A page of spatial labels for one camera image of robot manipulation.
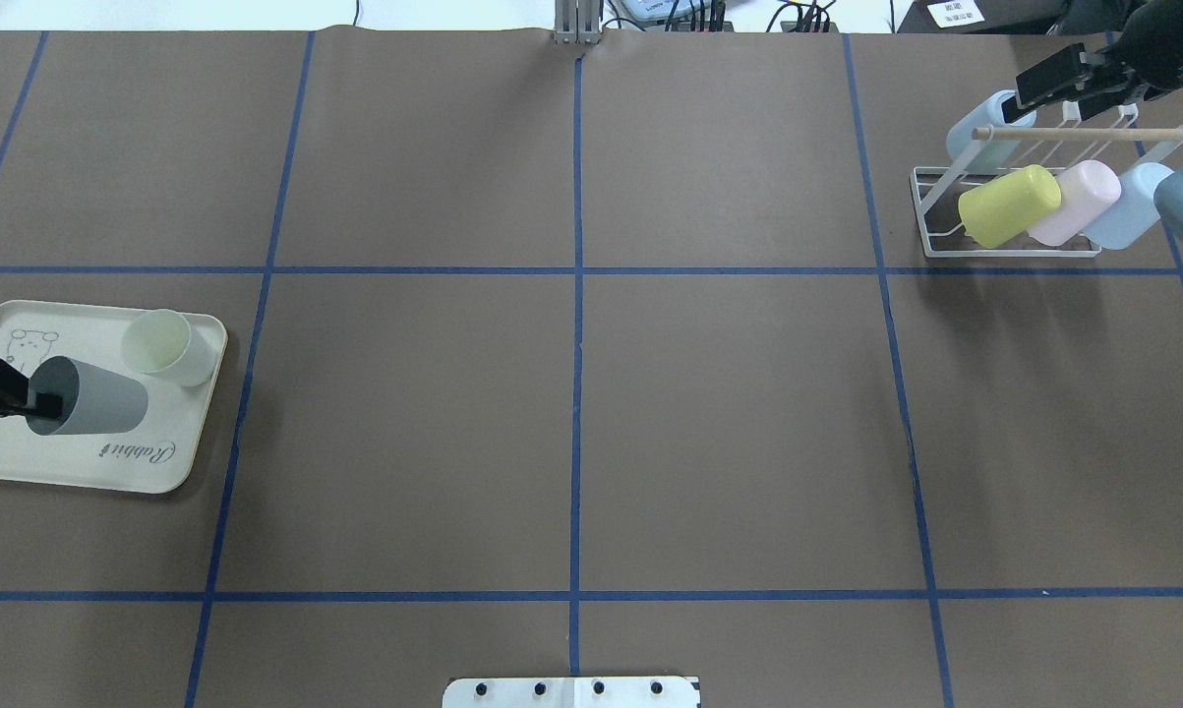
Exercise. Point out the grey plastic cup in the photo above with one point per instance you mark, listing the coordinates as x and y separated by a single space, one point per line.
96 400

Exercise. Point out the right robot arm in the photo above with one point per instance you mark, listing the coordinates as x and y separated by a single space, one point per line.
1168 197

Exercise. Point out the white wire cup rack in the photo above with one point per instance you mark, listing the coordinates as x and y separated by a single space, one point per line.
983 145

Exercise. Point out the white serving tray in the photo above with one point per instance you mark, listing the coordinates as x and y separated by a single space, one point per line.
152 459

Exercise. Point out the pink plastic cup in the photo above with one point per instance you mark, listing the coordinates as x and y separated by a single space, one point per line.
1087 190

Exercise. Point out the yellow plastic cup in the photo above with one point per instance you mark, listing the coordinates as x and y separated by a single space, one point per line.
1008 205

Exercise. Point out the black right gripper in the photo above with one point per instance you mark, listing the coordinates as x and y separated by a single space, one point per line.
1163 51

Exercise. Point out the white camera stand pillar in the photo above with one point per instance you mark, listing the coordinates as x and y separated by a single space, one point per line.
603 691

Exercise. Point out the cream plastic cup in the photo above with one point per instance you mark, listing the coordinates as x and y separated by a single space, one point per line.
163 345

